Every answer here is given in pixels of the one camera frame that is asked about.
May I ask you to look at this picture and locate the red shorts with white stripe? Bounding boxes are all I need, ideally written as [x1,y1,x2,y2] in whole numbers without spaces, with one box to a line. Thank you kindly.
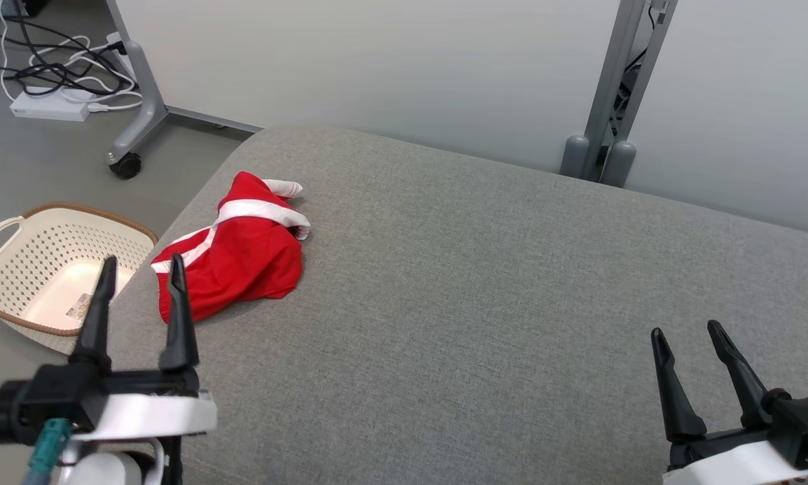
[150,171,312,325]

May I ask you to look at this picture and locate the cream perforated laundry basket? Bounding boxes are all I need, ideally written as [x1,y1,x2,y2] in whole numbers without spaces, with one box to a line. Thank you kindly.
[0,201,159,355]

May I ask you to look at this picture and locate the grey stand leg with caster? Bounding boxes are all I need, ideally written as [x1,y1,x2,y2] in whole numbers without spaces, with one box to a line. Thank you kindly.
[104,0,264,181]

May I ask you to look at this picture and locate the paper label sticker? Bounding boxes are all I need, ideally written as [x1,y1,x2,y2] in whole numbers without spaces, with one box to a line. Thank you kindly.
[65,292,96,321]

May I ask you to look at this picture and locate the white power strip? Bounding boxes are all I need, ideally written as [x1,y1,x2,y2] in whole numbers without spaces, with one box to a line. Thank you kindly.
[9,90,96,123]

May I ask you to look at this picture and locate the grey metal partition post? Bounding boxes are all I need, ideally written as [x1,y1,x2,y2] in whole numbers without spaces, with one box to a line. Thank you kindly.
[582,0,679,183]

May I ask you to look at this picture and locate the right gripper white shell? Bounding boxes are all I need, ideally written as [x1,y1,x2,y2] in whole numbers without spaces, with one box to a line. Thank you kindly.
[650,319,808,485]

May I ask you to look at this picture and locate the white floor cables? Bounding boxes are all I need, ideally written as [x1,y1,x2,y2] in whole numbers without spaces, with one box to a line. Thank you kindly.
[0,0,143,113]

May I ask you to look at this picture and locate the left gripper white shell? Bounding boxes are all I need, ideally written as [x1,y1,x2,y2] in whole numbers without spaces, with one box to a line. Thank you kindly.
[69,253,218,443]

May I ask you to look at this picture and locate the black floor cables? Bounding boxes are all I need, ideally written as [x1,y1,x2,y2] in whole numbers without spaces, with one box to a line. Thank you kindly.
[0,0,129,96]

